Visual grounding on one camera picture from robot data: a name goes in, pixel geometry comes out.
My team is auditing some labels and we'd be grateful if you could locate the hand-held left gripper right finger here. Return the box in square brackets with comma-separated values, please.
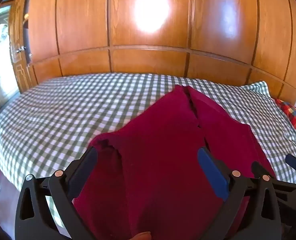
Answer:
[198, 147, 281, 240]

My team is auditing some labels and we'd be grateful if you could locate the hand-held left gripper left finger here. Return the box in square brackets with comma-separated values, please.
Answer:
[14, 146, 98, 240]

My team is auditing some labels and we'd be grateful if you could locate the dark red sweater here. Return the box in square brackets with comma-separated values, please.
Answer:
[73, 85, 276, 240]

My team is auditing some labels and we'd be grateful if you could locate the multicoloured checked pillow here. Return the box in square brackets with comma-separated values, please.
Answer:
[275, 98, 296, 140]

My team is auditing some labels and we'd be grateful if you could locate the green checked bedsheet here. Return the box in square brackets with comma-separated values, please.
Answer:
[0, 72, 296, 230]

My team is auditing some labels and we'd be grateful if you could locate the carved wooden door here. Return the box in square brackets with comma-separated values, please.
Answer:
[9, 0, 38, 94]

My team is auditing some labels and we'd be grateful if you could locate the wooden panelled wardrobe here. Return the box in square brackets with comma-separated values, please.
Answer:
[25, 0, 296, 98]

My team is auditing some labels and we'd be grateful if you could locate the bright window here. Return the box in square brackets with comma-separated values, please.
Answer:
[0, 6, 20, 112]

